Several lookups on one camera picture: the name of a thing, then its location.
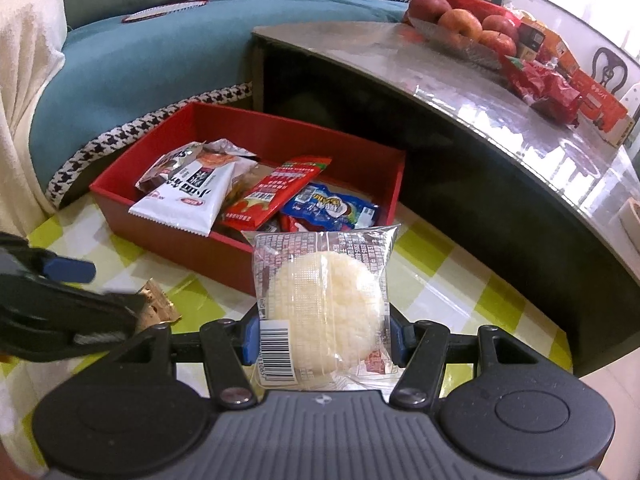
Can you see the tape roll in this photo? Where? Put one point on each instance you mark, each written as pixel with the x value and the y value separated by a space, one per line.
pixel 631 222

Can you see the small gold snack packet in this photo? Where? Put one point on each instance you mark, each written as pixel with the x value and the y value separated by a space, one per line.
pixel 160 307

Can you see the white bread snack packet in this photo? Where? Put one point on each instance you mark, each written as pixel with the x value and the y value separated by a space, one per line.
pixel 180 200

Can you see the dark chair back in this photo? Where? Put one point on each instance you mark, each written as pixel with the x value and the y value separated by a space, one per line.
pixel 610 67

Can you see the red-edged strip on sofa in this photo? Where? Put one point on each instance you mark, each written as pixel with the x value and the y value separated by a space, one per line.
pixel 165 10

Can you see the clear yellow crispy cake packet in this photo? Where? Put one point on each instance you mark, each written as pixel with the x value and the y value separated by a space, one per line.
pixel 245 180

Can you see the green checked tablecloth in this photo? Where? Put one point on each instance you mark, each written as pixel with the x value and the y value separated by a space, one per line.
pixel 450 280

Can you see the blue candy packet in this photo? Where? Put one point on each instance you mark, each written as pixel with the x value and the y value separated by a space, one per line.
pixel 330 207

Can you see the red cardboard box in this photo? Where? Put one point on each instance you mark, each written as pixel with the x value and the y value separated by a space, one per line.
pixel 200 260

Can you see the white green wafer packet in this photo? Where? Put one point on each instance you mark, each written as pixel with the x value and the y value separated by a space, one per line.
pixel 167 167

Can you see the teal sofa houndstooth trim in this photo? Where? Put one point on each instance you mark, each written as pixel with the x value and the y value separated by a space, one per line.
pixel 175 60

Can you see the red gummy candy packet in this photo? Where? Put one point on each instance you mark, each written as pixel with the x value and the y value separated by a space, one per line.
pixel 292 222

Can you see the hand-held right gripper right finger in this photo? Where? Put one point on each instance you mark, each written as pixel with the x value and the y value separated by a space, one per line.
pixel 397 340

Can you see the clear round pastry packet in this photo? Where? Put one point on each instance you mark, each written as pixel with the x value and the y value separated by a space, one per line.
pixel 325 295

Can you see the cream towel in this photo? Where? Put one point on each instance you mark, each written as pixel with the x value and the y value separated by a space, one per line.
pixel 25 110

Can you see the long red snack packet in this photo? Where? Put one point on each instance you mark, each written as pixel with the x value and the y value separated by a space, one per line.
pixel 275 190

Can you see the small orange carton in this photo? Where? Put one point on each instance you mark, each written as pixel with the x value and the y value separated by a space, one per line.
pixel 545 40

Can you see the orange gift box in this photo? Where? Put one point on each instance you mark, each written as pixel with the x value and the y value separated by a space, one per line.
pixel 602 105

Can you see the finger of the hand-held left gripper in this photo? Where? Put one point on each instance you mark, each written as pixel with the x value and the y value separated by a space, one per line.
pixel 70 269
pixel 75 315

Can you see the red apple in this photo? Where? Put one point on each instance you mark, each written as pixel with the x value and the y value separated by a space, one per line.
pixel 502 25
pixel 427 7
pixel 497 44
pixel 460 24

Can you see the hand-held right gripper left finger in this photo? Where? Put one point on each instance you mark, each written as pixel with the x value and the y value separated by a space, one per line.
pixel 250 340

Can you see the pile of red packets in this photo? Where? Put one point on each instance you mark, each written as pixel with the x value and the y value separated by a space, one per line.
pixel 542 90

